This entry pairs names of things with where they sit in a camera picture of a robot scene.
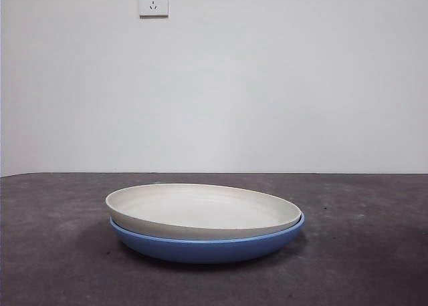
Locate white wall power socket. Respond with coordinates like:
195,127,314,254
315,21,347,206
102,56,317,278
139,0,169,19

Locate white round plate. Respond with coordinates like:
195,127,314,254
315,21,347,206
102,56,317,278
105,182,303,240

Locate blue round plate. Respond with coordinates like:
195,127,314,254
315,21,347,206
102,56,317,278
108,212,306,265

